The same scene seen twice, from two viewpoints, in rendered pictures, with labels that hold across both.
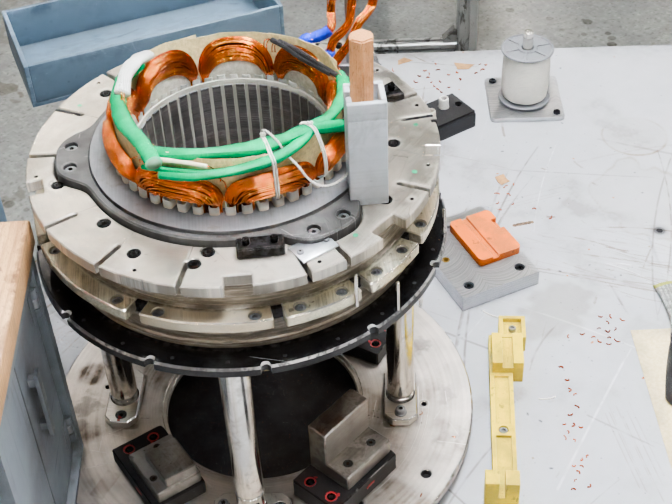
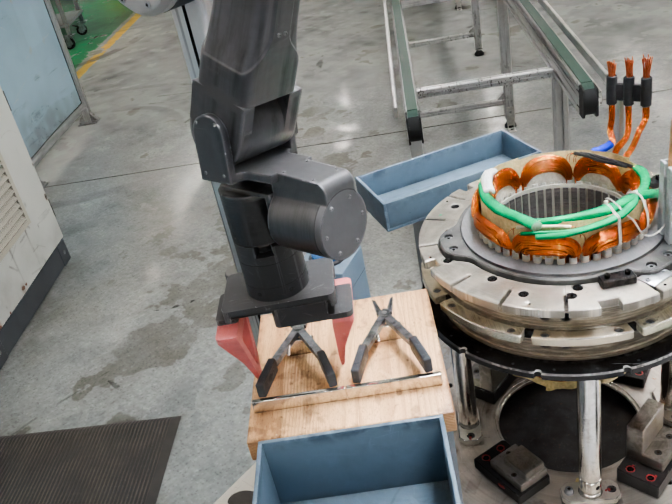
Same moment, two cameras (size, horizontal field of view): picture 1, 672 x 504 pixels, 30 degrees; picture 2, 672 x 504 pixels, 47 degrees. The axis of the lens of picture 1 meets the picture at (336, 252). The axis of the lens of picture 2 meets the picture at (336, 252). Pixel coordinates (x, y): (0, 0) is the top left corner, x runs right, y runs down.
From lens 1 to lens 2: 0.28 m
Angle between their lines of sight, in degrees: 12
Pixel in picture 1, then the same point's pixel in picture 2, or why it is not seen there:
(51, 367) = not seen: hidden behind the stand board
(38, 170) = (430, 253)
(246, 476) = (593, 464)
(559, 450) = not seen: outside the picture
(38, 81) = (391, 213)
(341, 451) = (649, 444)
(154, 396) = (488, 422)
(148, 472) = (508, 471)
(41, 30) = (378, 188)
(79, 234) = (478, 287)
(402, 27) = not seen: hidden behind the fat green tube
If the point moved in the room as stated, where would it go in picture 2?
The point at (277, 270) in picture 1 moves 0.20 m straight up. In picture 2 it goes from (636, 293) to (641, 93)
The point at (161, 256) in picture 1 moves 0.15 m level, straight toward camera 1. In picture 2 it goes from (544, 293) to (621, 390)
